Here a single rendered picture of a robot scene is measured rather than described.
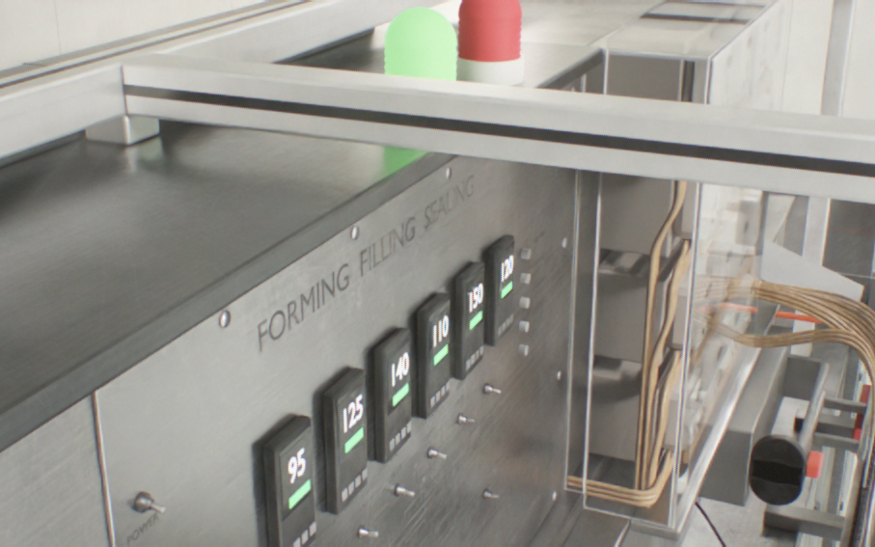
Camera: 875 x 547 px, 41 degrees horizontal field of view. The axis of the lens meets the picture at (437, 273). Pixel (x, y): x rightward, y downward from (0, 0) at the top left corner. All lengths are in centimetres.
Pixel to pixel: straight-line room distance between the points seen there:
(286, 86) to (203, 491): 28
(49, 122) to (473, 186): 36
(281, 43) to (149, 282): 47
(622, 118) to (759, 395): 114
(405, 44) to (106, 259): 35
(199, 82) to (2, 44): 369
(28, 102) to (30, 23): 381
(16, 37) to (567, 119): 393
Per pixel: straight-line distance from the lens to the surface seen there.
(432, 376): 96
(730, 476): 176
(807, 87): 603
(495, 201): 107
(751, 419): 176
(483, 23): 107
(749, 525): 209
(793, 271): 215
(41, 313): 61
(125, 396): 62
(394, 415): 90
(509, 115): 75
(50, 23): 471
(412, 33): 93
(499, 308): 109
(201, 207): 75
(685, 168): 72
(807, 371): 206
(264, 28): 105
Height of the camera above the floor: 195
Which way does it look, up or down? 21 degrees down
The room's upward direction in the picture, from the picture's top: straight up
